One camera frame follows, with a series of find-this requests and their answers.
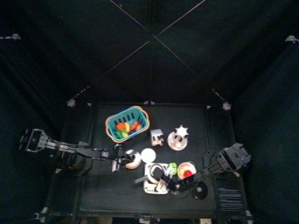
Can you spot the yellow toy fruit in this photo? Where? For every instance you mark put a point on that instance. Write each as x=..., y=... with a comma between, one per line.
x=126, y=126

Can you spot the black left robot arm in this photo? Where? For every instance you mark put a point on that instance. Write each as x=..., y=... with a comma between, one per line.
x=57, y=145

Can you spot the red-orange toy vegetable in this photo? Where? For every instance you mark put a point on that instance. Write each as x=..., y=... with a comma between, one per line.
x=134, y=126

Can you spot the silver frame clamp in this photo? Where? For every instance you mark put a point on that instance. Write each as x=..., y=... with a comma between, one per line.
x=70, y=102
x=148, y=102
x=225, y=106

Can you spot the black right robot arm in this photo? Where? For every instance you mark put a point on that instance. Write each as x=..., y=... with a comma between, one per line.
x=229, y=159

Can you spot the white round disc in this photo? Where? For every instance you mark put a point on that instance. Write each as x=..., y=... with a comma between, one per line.
x=148, y=155

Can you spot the orange toy fruit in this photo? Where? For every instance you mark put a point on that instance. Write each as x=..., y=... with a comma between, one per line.
x=120, y=126

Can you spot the teal basket with orange rim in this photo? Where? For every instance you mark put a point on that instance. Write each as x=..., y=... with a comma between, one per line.
x=112, y=122

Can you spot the beige toy squash half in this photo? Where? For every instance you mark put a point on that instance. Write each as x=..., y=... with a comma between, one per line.
x=134, y=162

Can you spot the green toy piece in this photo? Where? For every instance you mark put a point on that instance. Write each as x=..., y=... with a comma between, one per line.
x=172, y=168

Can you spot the white star-shaped toy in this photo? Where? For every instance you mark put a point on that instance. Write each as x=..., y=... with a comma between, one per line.
x=181, y=131

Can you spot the round plate with red food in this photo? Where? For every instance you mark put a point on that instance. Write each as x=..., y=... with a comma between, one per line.
x=186, y=170

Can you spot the green toy vegetable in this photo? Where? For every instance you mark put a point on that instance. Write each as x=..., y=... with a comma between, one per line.
x=121, y=134

